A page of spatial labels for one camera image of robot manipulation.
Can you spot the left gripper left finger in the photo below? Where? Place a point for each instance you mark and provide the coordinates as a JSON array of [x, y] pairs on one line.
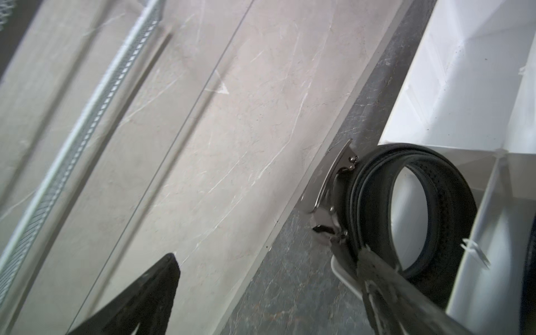
[[144, 307]]

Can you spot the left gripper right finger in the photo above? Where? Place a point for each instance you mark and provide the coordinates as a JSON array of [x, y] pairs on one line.
[[394, 306]]

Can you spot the long black leather belt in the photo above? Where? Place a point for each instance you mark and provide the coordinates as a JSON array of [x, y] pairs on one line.
[[527, 309]]

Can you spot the white divided storage box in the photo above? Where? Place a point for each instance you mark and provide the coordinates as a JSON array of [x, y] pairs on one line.
[[469, 95]]

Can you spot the white wire mesh basket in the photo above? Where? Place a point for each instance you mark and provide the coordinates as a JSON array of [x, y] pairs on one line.
[[50, 189]]

